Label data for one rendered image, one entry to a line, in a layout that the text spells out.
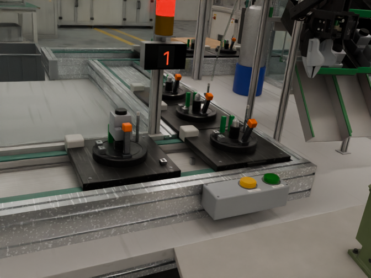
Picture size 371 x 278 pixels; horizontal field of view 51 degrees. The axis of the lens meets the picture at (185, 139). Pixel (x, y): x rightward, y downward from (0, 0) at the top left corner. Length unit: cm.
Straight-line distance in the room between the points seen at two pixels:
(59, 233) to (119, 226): 13
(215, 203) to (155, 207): 14
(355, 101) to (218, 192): 67
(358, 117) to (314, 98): 17
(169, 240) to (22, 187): 37
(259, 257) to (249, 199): 13
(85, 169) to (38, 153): 19
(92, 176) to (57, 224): 14
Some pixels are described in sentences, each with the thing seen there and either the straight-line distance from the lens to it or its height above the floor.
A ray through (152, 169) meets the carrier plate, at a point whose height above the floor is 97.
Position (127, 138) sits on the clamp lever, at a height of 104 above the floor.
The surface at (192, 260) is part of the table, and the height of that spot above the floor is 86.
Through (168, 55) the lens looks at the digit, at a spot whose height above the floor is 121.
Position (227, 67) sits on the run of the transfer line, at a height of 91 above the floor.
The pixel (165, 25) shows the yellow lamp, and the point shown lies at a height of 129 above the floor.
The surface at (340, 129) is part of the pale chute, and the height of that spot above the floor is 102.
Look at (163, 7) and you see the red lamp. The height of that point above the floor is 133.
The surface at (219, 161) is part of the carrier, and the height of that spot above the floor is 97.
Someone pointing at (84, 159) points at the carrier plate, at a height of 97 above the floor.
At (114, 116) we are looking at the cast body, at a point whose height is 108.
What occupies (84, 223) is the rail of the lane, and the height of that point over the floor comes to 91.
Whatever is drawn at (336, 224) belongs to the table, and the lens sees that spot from 110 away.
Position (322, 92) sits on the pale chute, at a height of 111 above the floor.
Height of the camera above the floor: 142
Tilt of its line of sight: 23 degrees down
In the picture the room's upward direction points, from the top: 5 degrees clockwise
